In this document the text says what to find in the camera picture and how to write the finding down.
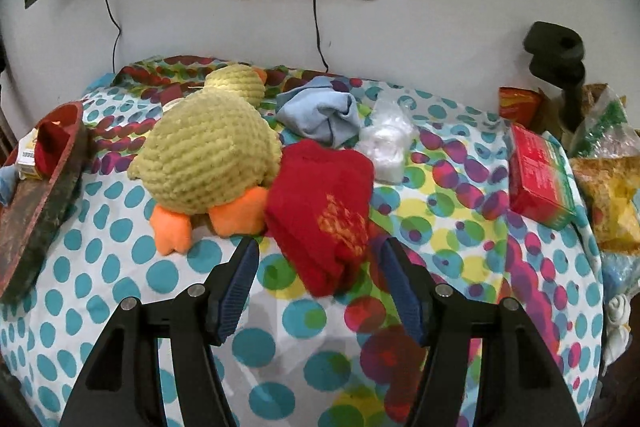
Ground white rolled cloth pieces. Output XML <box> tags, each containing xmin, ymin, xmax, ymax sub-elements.
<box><xmin>604</xmin><ymin>294</ymin><xmax>635</xmax><ymax>360</ymax></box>

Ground yellow snack bag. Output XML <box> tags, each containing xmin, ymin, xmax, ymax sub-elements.
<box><xmin>570</xmin><ymin>157</ymin><xmax>640</xmax><ymax>253</ymax></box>

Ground red and green box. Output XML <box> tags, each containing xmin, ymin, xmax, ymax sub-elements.
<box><xmin>507</xmin><ymin>124</ymin><xmax>578</xmax><ymax>228</ymax></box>

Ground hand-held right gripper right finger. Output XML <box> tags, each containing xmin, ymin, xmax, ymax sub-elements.
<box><xmin>380</xmin><ymin>237</ymin><xmax>583</xmax><ymax>427</ymax></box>

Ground yellow cartoon carton box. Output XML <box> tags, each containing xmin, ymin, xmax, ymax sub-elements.
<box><xmin>15</xmin><ymin>132</ymin><xmax>47</xmax><ymax>180</ymax></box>

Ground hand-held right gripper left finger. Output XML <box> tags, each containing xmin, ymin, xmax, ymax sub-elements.
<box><xmin>60</xmin><ymin>237</ymin><xmax>261</xmax><ymax>427</ymax></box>

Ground red sock with gold print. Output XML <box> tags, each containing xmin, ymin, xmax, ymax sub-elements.
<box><xmin>264</xmin><ymin>141</ymin><xmax>376</xmax><ymax>298</ymax></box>

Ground black adapter cable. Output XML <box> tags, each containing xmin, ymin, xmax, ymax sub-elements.
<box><xmin>311</xmin><ymin>0</ymin><xmax>330</xmax><ymax>74</ymax></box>

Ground black clamp stand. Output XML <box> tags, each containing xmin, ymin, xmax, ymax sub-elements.
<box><xmin>522</xmin><ymin>22</ymin><xmax>587</xmax><ymax>132</ymax></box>

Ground polka dot cloth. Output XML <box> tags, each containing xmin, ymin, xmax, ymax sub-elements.
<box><xmin>0</xmin><ymin>54</ymin><xmax>606</xmax><ymax>427</ymax></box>

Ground clear plastic bag white contents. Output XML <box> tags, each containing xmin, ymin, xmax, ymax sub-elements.
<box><xmin>359</xmin><ymin>94</ymin><xmax>418</xmax><ymax>185</ymax></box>

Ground green printed plastic bag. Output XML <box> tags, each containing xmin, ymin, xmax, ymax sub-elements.
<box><xmin>570</xmin><ymin>84</ymin><xmax>630</xmax><ymax>158</ymax></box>

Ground orange red snack packet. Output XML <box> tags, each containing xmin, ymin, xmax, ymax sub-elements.
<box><xmin>497</xmin><ymin>87</ymin><xmax>546</xmax><ymax>128</ymax></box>

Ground plain red sock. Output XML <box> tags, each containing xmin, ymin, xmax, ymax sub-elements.
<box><xmin>35</xmin><ymin>121</ymin><xmax>71</xmax><ymax>175</ymax></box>

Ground red round tray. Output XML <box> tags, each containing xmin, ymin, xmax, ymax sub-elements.
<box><xmin>0</xmin><ymin>102</ymin><xmax>90</xmax><ymax>305</ymax></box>

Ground yellow knitted duck toy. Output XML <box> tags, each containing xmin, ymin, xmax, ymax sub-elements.
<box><xmin>127</xmin><ymin>64</ymin><xmax>283</xmax><ymax>255</ymax></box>

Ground thin black cable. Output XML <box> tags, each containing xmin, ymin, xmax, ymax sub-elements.
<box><xmin>99</xmin><ymin>0</ymin><xmax>122</xmax><ymax>72</ymax></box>

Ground light blue sheet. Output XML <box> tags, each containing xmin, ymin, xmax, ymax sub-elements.
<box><xmin>84</xmin><ymin>72</ymin><xmax>122</xmax><ymax>96</ymax></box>

